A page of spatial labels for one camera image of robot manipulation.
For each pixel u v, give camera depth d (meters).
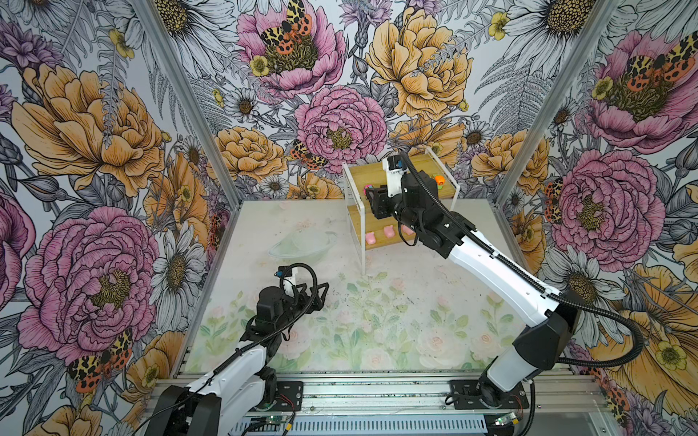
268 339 0.60
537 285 0.44
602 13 0.72
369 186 0.75
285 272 0.74
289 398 0.73
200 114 0.94
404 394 0.76
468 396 0.73
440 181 0.77
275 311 0.66
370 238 0.87
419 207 0.53
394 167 0.61
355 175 0.83
